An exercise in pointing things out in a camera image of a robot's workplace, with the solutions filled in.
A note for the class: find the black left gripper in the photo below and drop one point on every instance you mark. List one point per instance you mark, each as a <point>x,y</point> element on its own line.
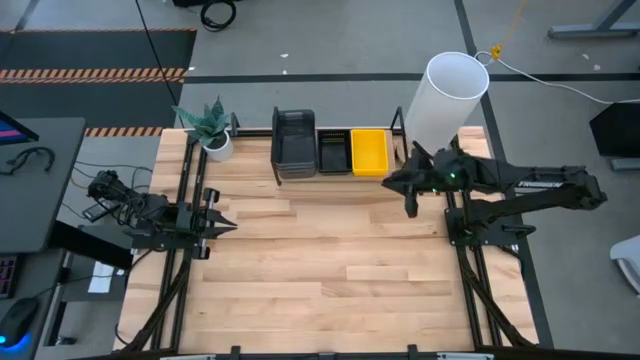
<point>197,225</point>

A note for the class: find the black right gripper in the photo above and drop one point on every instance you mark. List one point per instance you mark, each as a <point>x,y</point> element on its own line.
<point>440,172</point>

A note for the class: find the yellow plastic basket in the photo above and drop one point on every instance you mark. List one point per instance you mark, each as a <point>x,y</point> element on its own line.
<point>370,152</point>

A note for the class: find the black plastic basket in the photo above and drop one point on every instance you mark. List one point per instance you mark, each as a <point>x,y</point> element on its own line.
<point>334,155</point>

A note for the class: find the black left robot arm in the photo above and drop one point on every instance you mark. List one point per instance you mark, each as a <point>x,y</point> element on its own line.
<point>150,210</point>

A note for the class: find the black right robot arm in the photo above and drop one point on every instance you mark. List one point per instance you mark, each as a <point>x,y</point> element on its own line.
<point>540,187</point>

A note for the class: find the green plant in white pot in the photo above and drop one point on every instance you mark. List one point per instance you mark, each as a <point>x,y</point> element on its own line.
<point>220,150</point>

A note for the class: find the white paper sheet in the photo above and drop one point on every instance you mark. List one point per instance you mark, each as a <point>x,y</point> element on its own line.
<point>101,277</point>

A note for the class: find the dark grey desk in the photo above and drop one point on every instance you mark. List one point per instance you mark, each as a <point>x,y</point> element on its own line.
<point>40,210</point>

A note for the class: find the black mat with hazard stripes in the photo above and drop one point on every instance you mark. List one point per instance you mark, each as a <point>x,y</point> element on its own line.
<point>100,50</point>

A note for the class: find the black keyboard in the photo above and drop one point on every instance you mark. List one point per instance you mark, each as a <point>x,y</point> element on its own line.
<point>7,277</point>

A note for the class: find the black computer mouse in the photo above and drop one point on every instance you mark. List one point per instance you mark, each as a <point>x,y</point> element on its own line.
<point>19,320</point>

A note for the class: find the black box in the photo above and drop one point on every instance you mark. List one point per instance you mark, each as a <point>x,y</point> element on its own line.
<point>617,130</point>

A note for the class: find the computer monitor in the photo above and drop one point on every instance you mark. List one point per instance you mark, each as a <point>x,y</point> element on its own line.
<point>15,131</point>

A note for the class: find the grey table leg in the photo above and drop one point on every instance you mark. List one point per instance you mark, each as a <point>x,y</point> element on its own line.
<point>590,32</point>

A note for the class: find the wooden shelf black metal frame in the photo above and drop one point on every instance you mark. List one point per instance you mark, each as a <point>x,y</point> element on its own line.
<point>393,150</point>

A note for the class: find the black aluminium table frame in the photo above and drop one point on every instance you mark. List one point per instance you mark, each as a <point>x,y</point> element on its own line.
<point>176,300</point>

